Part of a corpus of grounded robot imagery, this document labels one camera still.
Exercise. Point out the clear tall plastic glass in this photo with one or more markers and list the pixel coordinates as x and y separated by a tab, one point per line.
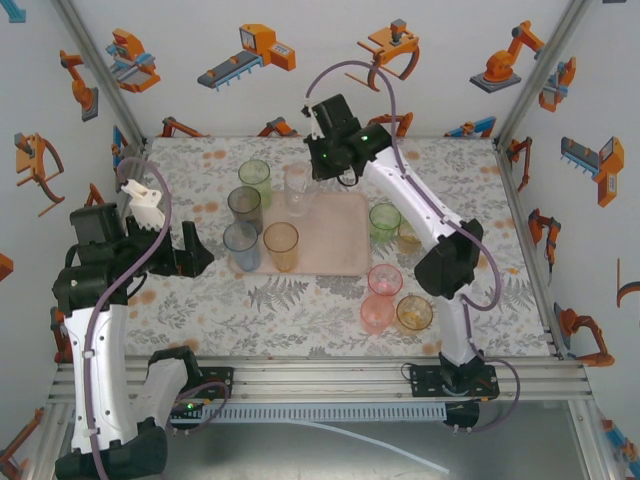
300	200

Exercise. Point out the blue plastic glass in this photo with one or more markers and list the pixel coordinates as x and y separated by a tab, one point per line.
241	247

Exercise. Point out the tall green plastic glass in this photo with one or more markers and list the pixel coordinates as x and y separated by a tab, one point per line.
256	175

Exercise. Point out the grey plastic glass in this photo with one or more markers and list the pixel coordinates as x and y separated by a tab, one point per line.
245	210

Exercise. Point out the pink rectangular tray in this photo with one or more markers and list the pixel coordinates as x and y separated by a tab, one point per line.
335	240

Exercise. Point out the small green plastic glass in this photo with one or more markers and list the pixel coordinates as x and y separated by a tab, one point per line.
384	225

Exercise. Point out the tall orange plastic glass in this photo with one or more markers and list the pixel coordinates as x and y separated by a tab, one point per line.
281	247

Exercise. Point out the small orange plastic glass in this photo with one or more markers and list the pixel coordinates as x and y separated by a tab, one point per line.
407	242

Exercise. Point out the pink plastic glass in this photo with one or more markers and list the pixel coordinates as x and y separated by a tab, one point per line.
385	279

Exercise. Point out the salmon plastic glass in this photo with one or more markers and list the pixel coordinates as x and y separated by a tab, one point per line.
377	315

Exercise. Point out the amber yellow plastic glass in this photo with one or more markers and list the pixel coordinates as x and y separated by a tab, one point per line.
414	315

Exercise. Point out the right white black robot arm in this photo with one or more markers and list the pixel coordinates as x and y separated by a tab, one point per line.
415	200

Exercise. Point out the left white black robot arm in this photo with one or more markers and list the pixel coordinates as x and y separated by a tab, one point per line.
97	375

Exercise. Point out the floral tablecloth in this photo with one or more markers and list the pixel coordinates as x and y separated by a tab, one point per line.
300	340

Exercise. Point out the black controller board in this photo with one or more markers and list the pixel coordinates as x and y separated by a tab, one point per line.
462	412
182	414

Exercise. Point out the thin white tube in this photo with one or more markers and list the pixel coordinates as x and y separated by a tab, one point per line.
442	469

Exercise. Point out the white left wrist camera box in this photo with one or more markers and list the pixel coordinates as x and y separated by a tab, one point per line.
145	207

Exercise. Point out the aluminium side rail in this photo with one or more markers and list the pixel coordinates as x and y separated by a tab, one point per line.
141	150
501	156

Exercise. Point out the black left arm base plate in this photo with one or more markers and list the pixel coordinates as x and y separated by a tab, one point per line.
220	374

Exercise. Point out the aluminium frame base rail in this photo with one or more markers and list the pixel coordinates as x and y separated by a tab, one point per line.
325	385

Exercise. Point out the aluminium frame post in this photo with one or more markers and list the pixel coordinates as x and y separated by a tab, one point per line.
538	75
103	75

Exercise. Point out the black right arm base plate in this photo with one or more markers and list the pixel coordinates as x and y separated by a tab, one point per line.
425	382

